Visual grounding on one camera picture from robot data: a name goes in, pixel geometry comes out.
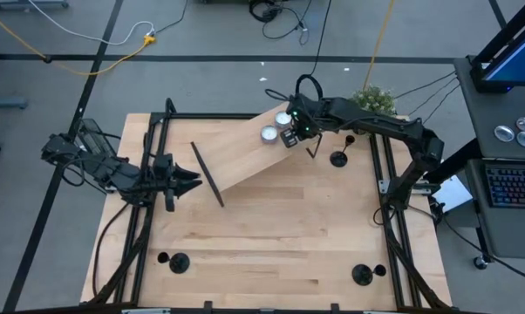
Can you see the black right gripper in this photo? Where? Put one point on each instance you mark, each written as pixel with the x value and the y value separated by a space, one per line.
pixel 308 118

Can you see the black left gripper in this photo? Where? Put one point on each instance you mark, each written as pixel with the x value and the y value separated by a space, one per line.
pixel 170 196

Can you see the patterned tealight candle holder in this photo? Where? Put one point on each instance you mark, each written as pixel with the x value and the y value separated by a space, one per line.
pixel 269 134
pixel 283 118

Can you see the black candlestick holder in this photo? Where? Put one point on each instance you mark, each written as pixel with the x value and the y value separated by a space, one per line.
pixel 179 263
pixel 338 159
pixel 362 275

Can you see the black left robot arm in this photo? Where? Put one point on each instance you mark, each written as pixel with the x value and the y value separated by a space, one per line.
pixel 114 174

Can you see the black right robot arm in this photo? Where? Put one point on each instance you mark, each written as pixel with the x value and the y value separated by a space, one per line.
pixel 376 122

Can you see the wooden riser shelf, black legs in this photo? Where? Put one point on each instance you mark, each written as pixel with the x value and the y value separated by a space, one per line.
pixel 240 152

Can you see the potted green plant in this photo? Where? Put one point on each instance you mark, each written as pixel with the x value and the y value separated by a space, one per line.
pixel 376 99

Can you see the black table edge clamp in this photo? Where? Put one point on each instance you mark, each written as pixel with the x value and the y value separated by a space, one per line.
pixel 208 305
pixel 334 307

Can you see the white paper sheet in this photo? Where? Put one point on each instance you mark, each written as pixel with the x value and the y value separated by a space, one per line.
pixel 452 194

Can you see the grey furniture foot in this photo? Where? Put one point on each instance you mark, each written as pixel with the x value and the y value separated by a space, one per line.
pixel 27 3
pixel 5 103

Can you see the grey side cart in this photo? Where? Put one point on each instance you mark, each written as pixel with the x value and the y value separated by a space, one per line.
pixel 485 113

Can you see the black caster wheel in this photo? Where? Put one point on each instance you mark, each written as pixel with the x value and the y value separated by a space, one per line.
pixel 480 262

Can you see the backlit black keyboard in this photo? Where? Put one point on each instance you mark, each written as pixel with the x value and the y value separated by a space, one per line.
pixel 515 185

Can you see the black monitor with blue screen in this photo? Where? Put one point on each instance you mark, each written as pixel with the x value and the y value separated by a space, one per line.
pixel 520 61

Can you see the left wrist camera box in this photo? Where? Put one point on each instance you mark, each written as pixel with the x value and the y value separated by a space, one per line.
pixel 162 163

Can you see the black aluminium table frame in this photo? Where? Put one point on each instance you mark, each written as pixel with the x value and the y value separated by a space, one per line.
pixel 210 116

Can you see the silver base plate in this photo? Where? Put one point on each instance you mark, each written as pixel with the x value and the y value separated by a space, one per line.
pixel 383 186

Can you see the silver metal bracket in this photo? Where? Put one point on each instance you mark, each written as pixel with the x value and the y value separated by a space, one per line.
pixel 145 311
pixel 378 312

